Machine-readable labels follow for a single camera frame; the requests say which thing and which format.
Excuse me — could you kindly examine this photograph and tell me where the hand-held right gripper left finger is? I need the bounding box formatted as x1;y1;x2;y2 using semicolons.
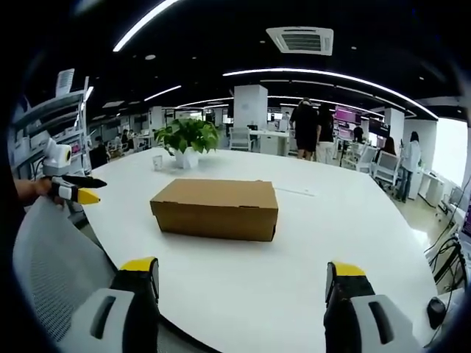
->
67;257;160;353

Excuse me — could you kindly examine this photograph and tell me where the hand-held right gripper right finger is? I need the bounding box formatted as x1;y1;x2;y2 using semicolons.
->
323;261;423;353

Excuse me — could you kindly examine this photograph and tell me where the brown cardboard shoe box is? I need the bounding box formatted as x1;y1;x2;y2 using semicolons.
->
149;178;280;243

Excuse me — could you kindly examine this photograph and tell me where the person's left hand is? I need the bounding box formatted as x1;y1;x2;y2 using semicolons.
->
33;176;68;210

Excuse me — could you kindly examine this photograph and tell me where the white metal storage shelf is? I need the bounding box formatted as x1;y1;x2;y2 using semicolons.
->
10;68;93;181

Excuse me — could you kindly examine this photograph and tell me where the white mesh office chair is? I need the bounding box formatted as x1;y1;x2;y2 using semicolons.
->
13;200;121;343

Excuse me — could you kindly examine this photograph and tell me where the black computer mouse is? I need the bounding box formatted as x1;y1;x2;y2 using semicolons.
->
426;296;447;330

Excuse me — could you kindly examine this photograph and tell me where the green potted plant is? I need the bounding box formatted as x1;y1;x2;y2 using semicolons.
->
153;118;221;170

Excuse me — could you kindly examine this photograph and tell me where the white square pillar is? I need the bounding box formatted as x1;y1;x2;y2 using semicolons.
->
233;84;269;130

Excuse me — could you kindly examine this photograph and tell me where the white office desk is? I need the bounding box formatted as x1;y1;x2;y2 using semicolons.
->
249;129;291;157

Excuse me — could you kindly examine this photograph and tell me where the ceiling air conditioner vent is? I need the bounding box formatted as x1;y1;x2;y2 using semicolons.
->
266;26;335;56

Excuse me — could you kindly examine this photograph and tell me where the bundle of black cables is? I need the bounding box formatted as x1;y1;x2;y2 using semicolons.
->
423;205;469;291

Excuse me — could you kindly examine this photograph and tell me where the pink wall screen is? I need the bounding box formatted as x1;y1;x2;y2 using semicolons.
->
333;104;369;141

